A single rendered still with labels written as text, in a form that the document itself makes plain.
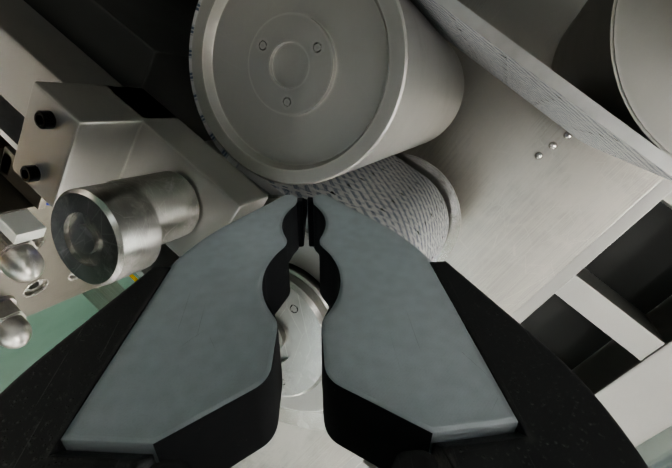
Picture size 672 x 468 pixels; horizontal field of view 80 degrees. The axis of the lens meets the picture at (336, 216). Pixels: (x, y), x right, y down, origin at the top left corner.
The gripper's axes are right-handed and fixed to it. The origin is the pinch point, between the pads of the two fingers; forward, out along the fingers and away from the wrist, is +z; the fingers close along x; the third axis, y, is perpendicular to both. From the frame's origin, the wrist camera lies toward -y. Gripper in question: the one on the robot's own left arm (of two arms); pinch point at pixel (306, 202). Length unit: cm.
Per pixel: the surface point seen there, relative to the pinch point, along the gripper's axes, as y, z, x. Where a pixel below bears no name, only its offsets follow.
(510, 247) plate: 22.1, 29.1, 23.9
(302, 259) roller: 7.0, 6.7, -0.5
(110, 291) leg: 67, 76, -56
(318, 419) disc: 17.1, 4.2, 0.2
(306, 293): 7.9, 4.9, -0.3
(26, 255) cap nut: 12.5, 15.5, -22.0
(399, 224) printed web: 8.8, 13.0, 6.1
